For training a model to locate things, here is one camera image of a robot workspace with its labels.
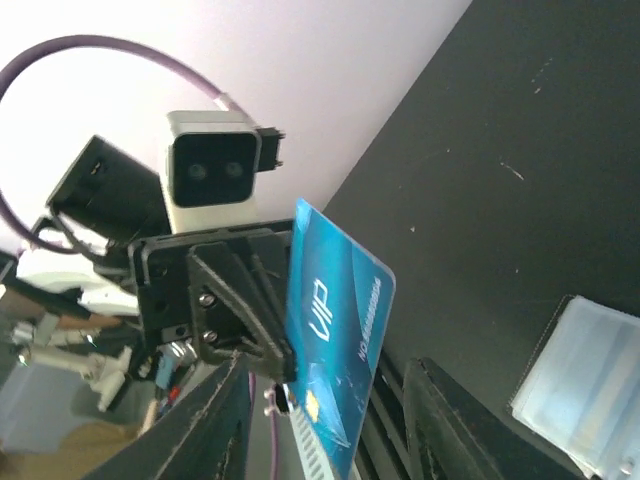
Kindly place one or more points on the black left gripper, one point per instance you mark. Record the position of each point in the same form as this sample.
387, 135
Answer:
224, 290

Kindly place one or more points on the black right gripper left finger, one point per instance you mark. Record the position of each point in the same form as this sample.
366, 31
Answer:
205, 436

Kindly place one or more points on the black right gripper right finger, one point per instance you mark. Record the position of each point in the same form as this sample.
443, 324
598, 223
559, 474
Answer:
436, 434

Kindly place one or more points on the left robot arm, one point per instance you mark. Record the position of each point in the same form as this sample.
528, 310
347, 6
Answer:
105, 203

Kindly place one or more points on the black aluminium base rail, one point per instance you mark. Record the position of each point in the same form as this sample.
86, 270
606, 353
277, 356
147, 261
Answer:
382, 452

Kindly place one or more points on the white slotted cable duct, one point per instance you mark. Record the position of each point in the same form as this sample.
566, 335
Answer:
314, 460

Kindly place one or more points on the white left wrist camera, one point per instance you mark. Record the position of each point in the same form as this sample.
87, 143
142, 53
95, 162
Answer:
210, 163

